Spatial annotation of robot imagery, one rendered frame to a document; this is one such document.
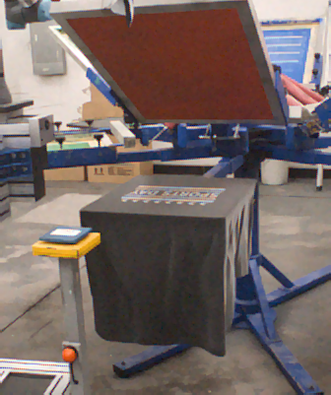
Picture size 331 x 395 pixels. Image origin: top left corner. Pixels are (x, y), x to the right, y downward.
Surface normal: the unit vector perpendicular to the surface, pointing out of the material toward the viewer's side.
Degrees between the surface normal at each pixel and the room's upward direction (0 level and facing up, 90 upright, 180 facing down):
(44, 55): 90
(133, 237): 93
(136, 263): 95
